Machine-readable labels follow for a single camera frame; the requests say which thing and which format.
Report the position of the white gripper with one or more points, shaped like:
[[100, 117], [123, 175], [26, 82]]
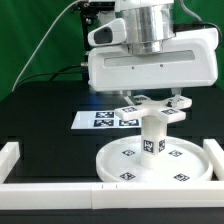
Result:
[[186, 60]]

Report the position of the white cross table base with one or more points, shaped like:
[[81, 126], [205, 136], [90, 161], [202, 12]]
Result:
[[163, 110]]

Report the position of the white round table top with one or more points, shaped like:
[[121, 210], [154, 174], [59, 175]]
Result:
[[178, 161]]

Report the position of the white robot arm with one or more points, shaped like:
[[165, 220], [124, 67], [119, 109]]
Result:
[[142, 48]]

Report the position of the white marker sheet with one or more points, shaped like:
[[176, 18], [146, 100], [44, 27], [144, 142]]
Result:
[[102, 120]]

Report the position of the white right fence bar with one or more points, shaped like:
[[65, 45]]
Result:
[[216, 157]]

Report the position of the white left fence bar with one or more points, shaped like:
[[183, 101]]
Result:
[[9, 155]]

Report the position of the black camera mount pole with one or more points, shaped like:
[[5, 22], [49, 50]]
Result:
[[89, 11]]

